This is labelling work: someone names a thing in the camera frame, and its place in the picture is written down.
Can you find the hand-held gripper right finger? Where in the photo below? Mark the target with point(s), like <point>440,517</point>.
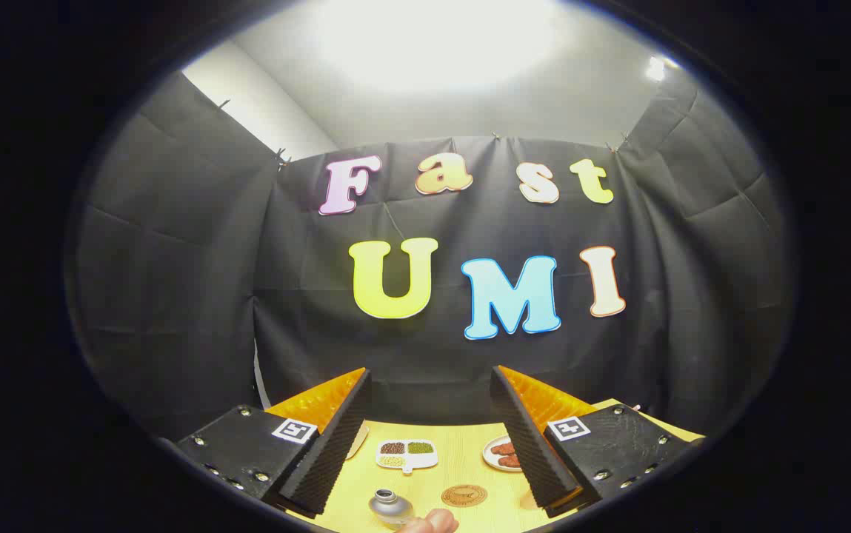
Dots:
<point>529,444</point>

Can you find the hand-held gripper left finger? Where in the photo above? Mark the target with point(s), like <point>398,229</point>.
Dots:
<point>332,444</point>

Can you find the round cork coaster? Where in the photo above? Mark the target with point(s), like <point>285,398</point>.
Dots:
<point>464,495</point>

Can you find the silver bottle with green label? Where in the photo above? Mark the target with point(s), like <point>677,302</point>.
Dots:
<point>390,507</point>

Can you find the white plate with bread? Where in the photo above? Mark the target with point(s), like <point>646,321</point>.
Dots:
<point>355,443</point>

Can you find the brown meat strip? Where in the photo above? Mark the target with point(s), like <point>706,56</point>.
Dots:
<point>503,448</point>
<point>509,460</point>

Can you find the white oval plate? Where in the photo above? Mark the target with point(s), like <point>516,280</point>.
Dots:
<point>490,453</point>

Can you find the wooden table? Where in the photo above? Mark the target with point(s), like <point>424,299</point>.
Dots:
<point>462,466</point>

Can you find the white divided dish with beans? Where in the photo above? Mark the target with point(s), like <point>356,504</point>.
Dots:
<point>406,453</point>

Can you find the black backdrop cloth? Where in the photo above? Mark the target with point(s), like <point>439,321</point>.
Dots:
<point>306,296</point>

